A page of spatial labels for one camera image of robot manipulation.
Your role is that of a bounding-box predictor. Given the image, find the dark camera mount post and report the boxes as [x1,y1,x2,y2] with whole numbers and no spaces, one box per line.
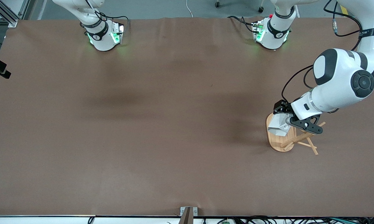
[178,207,194,224]

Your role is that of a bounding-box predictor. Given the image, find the wooden cup rack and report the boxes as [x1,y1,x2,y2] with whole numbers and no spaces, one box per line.
[266,113,326,155]

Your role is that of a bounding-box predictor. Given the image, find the silver base connector box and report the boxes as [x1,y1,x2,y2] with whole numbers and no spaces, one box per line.
[252,21,265,42]
[112,21,124,44]

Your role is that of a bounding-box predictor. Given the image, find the aluminium frame post with bracket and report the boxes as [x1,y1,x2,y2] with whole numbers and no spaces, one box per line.
[0,0,18,28]

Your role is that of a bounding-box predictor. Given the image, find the black base cable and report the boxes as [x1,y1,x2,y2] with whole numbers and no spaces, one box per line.
[227,15,256,33]
[104,15,130,31]

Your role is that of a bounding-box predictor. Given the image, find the black tangled cables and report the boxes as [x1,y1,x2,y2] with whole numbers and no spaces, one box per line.
[218,215,374,224]

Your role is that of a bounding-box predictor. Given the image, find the brown table cover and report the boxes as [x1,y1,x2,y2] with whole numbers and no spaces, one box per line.
[0,17,374,217]

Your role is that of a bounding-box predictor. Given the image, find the silver metal bracket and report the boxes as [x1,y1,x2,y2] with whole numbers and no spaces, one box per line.
[180,207,198,217]

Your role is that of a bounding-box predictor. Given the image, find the white faceted cup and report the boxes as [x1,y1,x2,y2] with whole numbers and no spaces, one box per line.
[267,113,294,137]

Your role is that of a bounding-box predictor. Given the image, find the grey metal beam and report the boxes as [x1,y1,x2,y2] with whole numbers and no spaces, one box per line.
[17,0,47,20]

